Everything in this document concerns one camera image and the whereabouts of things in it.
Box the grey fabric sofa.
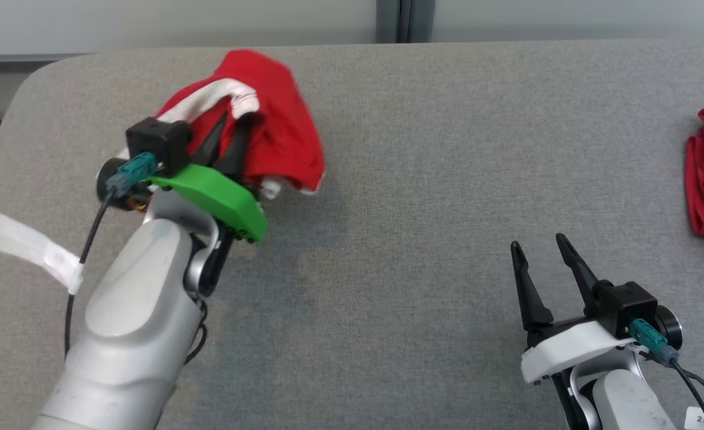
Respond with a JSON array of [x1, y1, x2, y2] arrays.
[[0, 39, 704, 430]]

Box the teal left camera connector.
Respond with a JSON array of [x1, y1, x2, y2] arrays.
[[108, 152, 157, 195]]

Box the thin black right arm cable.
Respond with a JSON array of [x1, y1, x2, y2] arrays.
[[668, 357, 704, 430]]

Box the teal right camera connector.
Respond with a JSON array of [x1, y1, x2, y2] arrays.
[[629, 318, 681, 367]]

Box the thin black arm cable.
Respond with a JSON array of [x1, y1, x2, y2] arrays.
[[64, 190, 116, 360], [668, 357, 704, 430], [183, 297, 210, 366]]

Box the grey partition post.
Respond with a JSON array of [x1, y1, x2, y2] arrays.
[[376, 0, 436, 44]]

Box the teal camera connector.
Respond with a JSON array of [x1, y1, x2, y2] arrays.
[[629, 318, 681, 367], [108, 152, 157, 195]]

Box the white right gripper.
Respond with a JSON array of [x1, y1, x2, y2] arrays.
[[510, 233, 637, 386]]

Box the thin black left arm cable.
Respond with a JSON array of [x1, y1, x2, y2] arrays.
[[183, 297, 210, 366], [64, 190, 116, 360]]

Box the red shorts with white band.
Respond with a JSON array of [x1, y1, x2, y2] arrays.
[[155, 49, 327, 201]]

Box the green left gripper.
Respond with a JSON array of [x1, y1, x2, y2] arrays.
[[146, 112, 269, 243]]

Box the white left cable label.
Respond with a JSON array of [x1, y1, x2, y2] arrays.
[[0, 213, 85, 295]]

